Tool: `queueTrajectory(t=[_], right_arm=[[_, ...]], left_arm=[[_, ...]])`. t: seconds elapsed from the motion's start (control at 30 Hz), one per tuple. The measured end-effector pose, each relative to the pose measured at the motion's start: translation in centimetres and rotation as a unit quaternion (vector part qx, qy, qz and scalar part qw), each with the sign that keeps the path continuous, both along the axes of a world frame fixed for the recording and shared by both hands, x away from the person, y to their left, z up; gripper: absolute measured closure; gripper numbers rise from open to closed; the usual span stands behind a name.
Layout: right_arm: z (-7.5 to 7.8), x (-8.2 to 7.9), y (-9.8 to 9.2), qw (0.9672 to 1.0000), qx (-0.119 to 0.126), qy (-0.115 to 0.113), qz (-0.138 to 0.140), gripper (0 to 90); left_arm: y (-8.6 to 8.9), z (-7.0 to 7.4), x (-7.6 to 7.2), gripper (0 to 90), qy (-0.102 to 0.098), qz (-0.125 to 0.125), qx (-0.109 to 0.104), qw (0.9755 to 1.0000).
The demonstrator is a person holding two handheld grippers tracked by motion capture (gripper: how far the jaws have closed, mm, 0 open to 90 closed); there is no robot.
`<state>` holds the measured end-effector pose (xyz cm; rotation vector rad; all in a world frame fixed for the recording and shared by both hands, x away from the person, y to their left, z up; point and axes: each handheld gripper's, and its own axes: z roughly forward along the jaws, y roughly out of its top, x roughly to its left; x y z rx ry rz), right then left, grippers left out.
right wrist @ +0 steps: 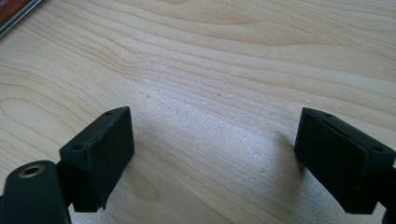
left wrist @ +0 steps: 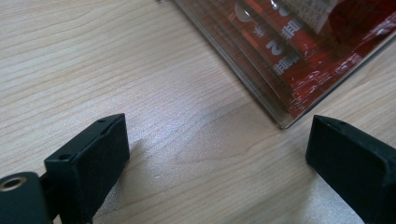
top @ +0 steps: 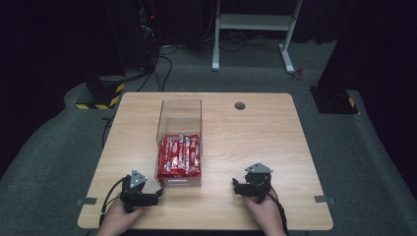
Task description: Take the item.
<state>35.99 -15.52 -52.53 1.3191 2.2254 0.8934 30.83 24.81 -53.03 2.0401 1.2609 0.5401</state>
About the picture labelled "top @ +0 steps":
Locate pile of red packets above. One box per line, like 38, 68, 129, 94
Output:
156, 133, 203, 180

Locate grey tape strip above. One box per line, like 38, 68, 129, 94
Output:
76, 197, 98, 207
313, 195, 336, 205

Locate clear plastic box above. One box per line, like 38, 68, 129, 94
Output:
153, 98, 204, 189

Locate person's right hand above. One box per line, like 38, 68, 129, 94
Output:
243, 192, 287, 236

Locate black stand with striped base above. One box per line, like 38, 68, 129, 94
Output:
75, 0, 127, 111

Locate black stand base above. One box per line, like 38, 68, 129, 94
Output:
309, 86, 360, 115

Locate black floor cables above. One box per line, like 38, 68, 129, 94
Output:
137, 38, 185, 93

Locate person's left hand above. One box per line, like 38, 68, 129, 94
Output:
95, 198, 146, 236

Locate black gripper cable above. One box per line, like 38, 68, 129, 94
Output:
268, 189, 290, 236
98, 176, 128, 228

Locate black cable beside table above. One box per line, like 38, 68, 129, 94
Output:
100, 113, 116, 149

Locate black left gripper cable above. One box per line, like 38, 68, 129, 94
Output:
98, 176, 128, 228

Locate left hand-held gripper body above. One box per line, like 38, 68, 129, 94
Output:
119, 168, 157, 214

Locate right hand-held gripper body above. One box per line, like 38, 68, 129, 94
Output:
243, 162, 273, 205

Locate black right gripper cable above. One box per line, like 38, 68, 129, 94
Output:
268, 189, 290, 236

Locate white metal stand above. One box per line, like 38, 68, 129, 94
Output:
211, 0, 304, 75

